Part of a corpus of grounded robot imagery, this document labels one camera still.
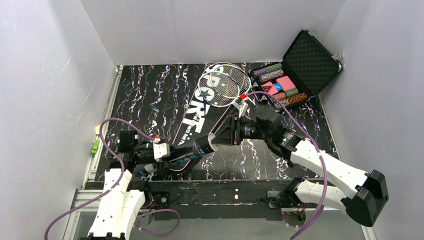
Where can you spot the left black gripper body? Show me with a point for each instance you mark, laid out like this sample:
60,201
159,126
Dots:
172,159

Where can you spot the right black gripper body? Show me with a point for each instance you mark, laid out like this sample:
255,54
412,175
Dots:
236,130

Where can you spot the clear tube lid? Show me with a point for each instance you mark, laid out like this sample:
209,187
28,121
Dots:
212,145

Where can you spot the black shuttlecock tube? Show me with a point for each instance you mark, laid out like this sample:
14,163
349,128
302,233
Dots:
186,152

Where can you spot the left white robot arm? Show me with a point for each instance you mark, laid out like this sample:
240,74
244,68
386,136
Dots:
117,210

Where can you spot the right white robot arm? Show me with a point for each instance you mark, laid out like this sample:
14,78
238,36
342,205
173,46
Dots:
362,195

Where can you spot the white badminton racket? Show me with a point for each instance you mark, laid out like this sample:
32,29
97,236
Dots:
236,72
218,89

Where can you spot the black racket bag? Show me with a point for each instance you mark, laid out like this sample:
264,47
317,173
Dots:
199,119

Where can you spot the black poker chip case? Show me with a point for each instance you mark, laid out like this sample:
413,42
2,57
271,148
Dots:
305,70

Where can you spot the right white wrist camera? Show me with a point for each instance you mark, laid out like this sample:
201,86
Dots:
240,104

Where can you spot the green clip on rail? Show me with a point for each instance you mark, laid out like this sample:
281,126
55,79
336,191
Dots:
95,147

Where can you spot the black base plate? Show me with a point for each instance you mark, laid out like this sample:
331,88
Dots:
218,199

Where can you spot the aluminium rail frame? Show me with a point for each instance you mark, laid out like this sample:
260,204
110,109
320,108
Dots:
84,201

